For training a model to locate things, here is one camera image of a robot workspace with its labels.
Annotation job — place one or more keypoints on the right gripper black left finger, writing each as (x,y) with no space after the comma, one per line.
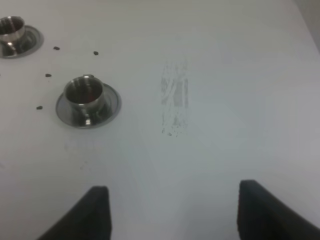
(89,219)

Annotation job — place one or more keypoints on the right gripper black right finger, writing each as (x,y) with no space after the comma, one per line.
(262,216)

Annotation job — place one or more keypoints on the near stainless steel teacup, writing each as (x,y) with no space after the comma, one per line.
(86,97)

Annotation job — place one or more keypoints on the stainless steel teacup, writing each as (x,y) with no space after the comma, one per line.
(86,97)
(12,29)

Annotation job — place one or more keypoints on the far stainless steel teacup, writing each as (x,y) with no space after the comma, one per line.
(12,29)

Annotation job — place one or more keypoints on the near steel saucer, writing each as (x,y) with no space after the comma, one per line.
(113,100)

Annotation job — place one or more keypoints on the steel saucer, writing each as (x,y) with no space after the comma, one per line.
(113,100)
(32,40)

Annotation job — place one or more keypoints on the far steel saucer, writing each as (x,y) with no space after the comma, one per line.
(32,40)

